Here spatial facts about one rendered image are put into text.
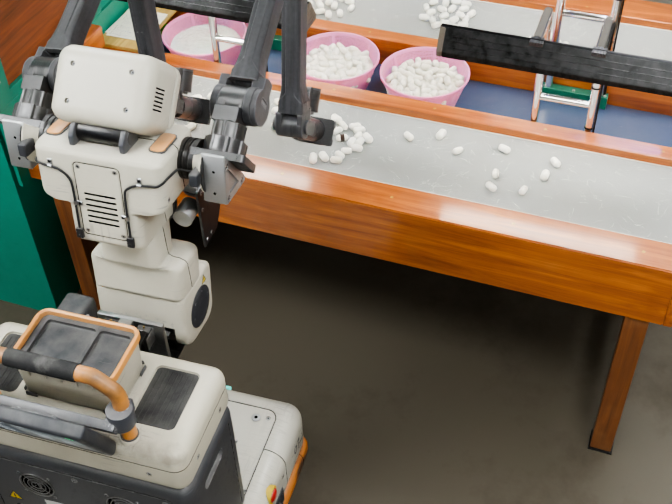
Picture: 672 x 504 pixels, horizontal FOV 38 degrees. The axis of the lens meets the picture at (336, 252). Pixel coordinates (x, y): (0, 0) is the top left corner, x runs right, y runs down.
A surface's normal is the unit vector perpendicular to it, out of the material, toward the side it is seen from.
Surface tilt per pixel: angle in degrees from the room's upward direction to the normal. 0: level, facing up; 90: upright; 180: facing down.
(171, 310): 82
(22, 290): 90
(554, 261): 90
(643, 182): 0
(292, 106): 71
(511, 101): 0
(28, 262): 90
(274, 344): 0
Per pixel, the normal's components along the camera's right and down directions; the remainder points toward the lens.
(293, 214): -0.34, 0.66
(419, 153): -0.03, -0.71
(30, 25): 0.94, 0.22
